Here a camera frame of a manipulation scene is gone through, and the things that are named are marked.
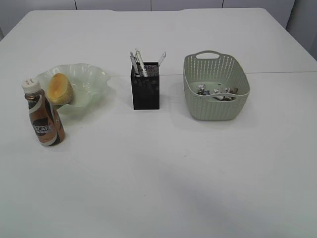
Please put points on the clear plastic ruler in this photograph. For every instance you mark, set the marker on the clear plastic ruler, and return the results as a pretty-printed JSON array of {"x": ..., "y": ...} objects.
[{"x": 161, "y": 59}]

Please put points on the green plastic basket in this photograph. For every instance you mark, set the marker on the green plastic basket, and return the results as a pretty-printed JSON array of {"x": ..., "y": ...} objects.
[{"x": 216, "y": 71}]

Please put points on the white grey pen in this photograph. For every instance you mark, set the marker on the white grey pen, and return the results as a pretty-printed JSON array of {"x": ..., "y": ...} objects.
[{"x": 134, "y": 63}]

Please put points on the brown coffee bottle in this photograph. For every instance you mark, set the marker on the brown coffee bottle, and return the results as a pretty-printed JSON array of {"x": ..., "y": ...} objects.
[{"x": 43, "y": 116}]

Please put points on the black mesh pen holder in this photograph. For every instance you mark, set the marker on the black mesh pen holder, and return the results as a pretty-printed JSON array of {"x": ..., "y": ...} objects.
[{"x": 146, "y": 90}]

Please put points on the translucent green wavy bowl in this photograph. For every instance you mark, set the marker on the translucent green wavy bowl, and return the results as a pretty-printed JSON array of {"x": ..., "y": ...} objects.
[{"x": 89, "y": 84}]

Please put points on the beige grip pen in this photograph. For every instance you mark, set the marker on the beige grip pen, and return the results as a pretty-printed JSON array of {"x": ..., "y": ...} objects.
[{"x": 140, "y": 61}]

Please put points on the yellow bread loaf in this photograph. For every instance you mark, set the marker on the yellow bread loaf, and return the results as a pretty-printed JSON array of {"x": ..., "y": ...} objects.
[{"x": 60, "y": 91}]

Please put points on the large paper ball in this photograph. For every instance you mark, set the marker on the large paper ball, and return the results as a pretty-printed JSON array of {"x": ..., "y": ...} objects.
[{"x": 224, "y": 94}]

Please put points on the small paper ball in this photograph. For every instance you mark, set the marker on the small paper ball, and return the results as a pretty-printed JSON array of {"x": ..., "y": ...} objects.
[{"x": 201, "y": 90}]

